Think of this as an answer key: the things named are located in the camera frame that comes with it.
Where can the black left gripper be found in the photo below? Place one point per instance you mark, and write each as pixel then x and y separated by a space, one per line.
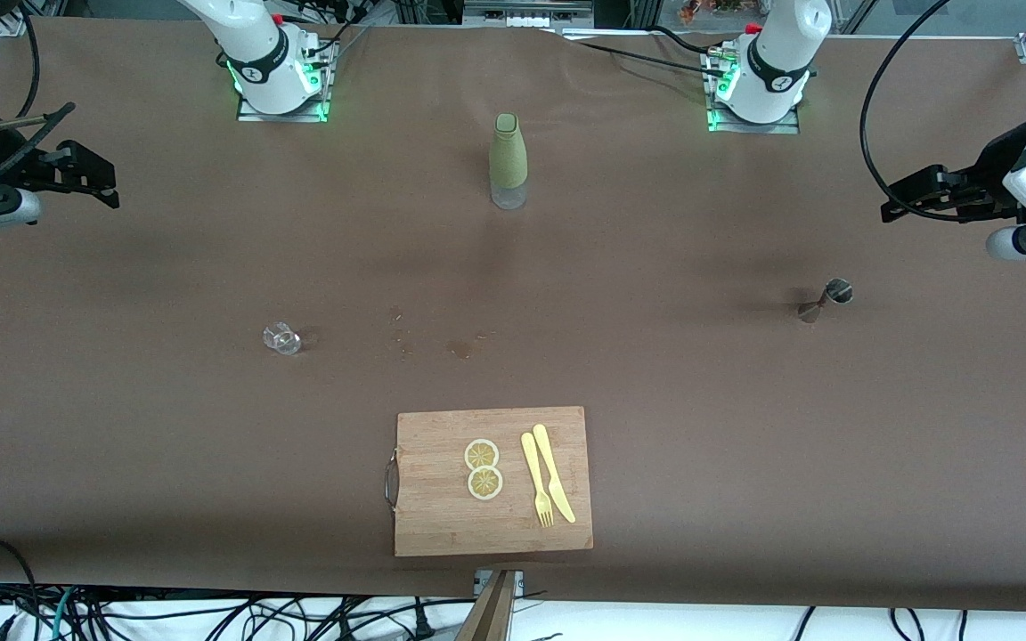
pixel 990 174

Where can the yellow plastic knife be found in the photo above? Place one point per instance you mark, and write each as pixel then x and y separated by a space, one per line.
pixel 551 467

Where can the slanted stand post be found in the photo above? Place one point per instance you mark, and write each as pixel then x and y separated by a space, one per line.
pixel 491 614

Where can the glass bottle with green sleeve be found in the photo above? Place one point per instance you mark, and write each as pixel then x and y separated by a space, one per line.
pixel 508 151

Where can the yellow plastic fork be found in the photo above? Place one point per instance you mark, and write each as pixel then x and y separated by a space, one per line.
pixel 534 472

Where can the brown table mat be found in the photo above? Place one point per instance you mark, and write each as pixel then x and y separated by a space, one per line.
pixel 745 445

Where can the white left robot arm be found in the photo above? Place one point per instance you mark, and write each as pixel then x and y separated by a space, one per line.
pixel 776 62

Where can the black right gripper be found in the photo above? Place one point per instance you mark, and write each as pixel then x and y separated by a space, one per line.
pixel 7 167

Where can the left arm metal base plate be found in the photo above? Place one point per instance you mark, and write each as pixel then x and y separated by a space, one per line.
pixel 722 125

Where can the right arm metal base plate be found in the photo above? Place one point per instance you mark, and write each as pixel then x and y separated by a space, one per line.
pixel 317 107

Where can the small clear glass cup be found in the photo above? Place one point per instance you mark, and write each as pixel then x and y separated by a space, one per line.
pixel 282 339

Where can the liquid puddle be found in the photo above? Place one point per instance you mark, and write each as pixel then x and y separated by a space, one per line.
pixel 460 349

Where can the steel double jigger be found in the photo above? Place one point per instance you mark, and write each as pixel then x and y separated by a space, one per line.
pixel 826 298

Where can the wooden cutting board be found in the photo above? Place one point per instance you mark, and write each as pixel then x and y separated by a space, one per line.
pixel 442 507

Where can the lemon slice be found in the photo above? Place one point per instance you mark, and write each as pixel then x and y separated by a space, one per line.
pixel 484 483
pixel 482 454

